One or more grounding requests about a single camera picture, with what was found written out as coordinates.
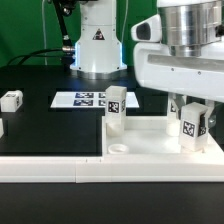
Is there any white sheet with AprilTags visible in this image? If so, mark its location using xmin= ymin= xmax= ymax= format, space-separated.
xmin=50 ymin=91 xmax=140 ymax=109

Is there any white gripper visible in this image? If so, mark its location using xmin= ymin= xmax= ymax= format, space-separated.
xmin=131 ymin=15 xmax=224 ymax=129

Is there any black cable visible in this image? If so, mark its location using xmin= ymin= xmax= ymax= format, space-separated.
xmin=5 ymin=48 xmax=76 ymax=67

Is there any white part at left edge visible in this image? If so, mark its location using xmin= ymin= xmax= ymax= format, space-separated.
xmin=0 ymin=118 xmax=4 ymax=138

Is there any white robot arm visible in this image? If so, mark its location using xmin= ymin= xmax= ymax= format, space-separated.
xmin=71 ymin=0 xmax=224 ymax=103

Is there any white U-shaped obstacle fence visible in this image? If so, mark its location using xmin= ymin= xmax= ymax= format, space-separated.
xmin=0 ymin=152 xmax=224 ymax=183

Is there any white square table top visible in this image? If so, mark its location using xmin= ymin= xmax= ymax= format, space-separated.
xmin=102 ymin=116 xmax=224 ymax=156

